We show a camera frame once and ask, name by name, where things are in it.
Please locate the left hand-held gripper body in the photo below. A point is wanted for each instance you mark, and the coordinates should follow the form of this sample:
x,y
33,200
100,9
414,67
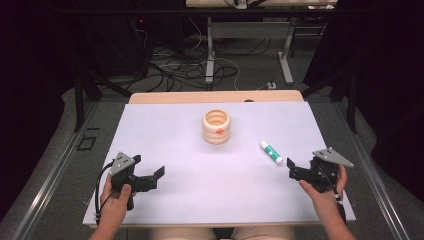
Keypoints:
x,y
122,173

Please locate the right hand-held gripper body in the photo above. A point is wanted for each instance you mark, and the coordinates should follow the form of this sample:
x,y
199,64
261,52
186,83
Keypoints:
x,y
325,175

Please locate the person's right hand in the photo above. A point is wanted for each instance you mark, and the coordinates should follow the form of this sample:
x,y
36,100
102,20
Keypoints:
x,y
321,200

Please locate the person's left hand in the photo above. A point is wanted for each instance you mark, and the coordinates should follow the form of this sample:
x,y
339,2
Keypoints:
x,y
115,201

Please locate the white and green glue stick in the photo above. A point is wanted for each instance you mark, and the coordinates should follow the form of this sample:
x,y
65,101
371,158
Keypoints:
x,y
271,152

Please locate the white table mat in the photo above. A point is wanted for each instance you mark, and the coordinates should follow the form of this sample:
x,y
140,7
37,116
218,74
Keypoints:
x,y
200,186

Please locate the person's left leg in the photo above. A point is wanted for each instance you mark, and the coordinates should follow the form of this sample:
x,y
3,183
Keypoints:
x,y
183,234

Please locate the person's leg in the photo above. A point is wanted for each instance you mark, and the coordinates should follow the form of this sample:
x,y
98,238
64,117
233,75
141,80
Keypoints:
x,y
263,234
183,234

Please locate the black metal stand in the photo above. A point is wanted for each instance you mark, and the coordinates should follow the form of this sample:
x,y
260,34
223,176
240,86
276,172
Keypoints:
x,y
351,106
79,106

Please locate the cream ribbed cup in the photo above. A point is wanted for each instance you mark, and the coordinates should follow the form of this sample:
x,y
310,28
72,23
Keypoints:
x,y
216,133

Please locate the person's right leg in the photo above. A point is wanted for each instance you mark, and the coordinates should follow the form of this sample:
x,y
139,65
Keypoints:
x,y
263,234

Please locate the white power plug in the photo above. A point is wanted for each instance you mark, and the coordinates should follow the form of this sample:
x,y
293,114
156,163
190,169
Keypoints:
x,y
271,85

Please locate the dark curtain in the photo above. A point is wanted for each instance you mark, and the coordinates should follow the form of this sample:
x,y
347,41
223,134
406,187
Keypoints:
x,y
393,83
30,83

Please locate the black equipment case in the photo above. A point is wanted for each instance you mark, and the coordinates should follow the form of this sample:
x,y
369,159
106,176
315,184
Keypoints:
x,y
116,43

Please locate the black crossbar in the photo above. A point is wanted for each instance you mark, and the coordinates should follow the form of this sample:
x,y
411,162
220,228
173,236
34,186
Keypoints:
x,y
133,11

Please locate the metal floor rail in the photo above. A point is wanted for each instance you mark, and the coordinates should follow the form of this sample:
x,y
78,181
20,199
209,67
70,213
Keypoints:
x,y
375,186
50,180

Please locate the white metal frame desk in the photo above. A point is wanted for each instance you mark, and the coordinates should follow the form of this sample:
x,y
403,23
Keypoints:
x,y
250,30

